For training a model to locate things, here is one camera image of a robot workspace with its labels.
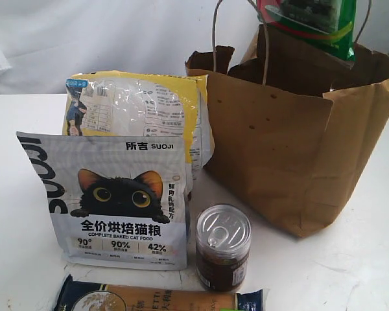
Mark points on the green seaweed snack packet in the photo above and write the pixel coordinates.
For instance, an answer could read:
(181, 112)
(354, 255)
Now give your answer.
(325, 24)

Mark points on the yellow white food bag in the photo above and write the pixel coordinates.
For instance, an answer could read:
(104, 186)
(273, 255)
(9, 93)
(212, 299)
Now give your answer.
(132, 104)

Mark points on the grey cat food pouch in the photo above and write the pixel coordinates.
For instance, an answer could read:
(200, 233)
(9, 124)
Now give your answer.
(115, 201)

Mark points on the dark can silver lid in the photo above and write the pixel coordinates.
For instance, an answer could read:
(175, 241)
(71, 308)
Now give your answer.
(223, 240)

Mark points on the dark blue spaghetti packet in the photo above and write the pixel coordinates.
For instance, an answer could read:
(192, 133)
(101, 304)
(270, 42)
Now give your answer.
(78, 295)

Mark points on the brown paper bag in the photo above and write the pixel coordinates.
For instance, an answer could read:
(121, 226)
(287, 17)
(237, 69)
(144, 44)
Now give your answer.
(294, 127)

